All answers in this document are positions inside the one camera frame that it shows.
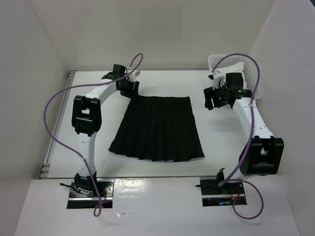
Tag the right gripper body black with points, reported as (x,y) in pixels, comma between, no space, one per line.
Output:
(219,97)

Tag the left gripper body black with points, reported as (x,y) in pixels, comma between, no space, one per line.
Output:
(126,90)

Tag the black skirt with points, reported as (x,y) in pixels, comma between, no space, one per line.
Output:
(158,129)

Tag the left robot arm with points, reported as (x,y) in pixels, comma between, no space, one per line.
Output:
(86,119)

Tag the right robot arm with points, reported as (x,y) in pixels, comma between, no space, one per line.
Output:
(261,155)

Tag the white skirt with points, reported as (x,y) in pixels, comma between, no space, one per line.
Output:
(236,68)

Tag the white plastic basket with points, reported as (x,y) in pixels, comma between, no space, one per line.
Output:
(219,61)

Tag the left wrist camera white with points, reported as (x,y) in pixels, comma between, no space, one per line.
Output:
(131,75)

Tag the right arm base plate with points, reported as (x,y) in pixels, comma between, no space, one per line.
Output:
(214,196)

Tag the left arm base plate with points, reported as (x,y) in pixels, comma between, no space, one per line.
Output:
(80,198)

